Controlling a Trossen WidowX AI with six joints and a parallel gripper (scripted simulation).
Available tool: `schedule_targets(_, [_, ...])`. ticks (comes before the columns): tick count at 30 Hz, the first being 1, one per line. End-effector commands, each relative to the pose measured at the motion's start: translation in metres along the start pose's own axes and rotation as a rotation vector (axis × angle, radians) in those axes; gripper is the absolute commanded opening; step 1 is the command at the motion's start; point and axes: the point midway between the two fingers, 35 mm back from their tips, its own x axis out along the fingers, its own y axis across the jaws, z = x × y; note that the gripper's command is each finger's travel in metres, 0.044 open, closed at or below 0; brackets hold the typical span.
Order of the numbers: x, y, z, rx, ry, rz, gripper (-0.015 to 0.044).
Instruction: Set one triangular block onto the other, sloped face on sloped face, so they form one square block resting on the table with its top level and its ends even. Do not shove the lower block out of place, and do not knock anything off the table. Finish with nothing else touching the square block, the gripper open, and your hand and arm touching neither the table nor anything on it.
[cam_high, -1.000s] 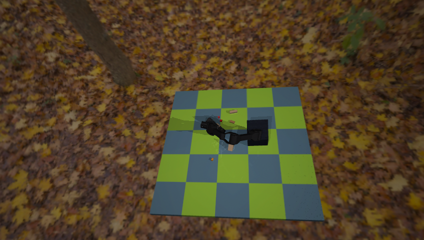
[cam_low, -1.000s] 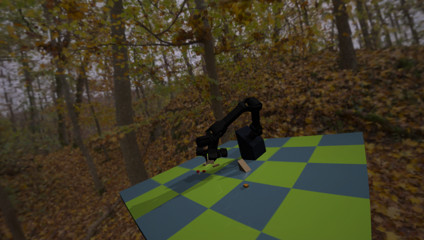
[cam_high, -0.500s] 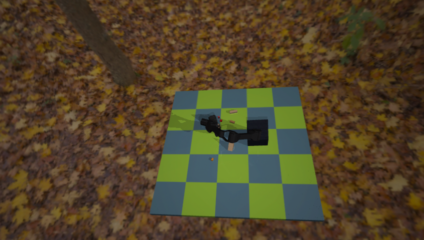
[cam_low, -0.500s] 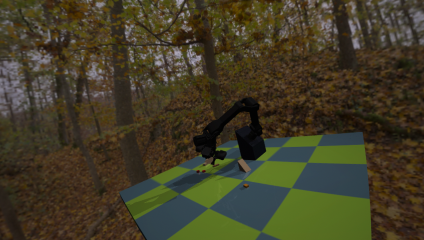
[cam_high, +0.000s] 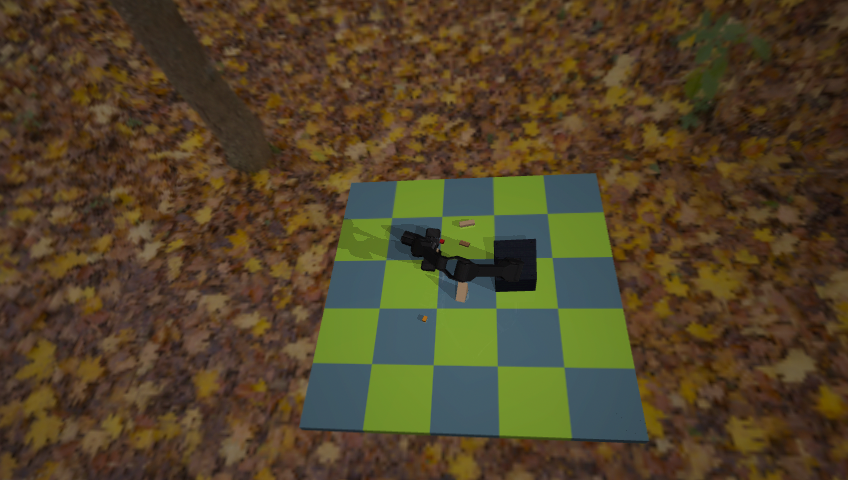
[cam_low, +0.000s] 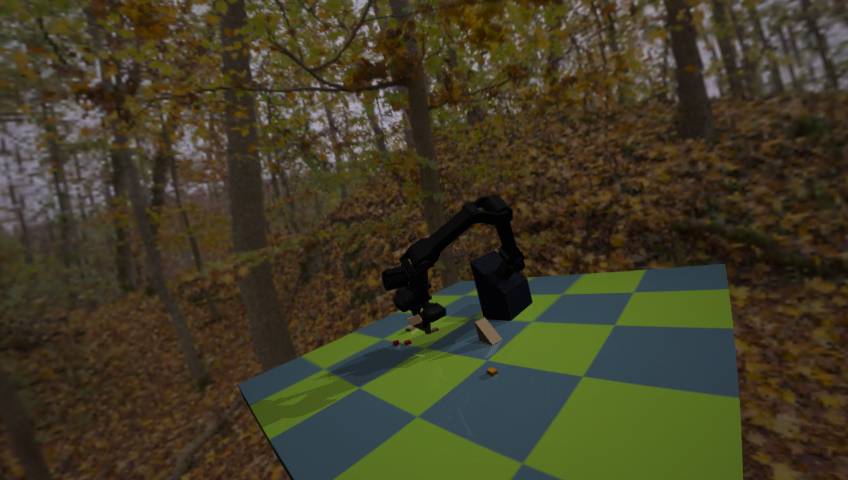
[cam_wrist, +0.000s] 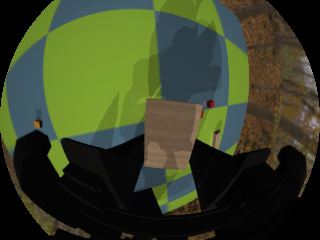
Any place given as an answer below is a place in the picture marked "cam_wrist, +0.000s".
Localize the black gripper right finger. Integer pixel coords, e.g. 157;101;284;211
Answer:
189;139;271;212

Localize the small orange block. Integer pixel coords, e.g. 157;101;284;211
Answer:
35;120;43;129

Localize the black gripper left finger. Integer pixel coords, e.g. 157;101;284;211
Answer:
61;133;145;211

